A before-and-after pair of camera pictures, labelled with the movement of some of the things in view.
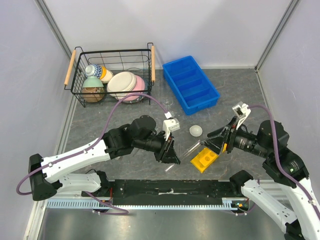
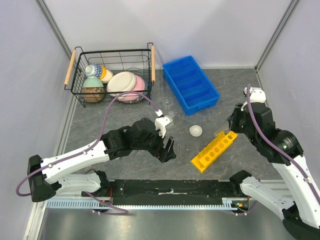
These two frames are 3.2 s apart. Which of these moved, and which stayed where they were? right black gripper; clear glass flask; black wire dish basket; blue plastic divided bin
Moved: right black gripper
Stayed: clear glass flask; black wire dish basket; blue plastic divided bin
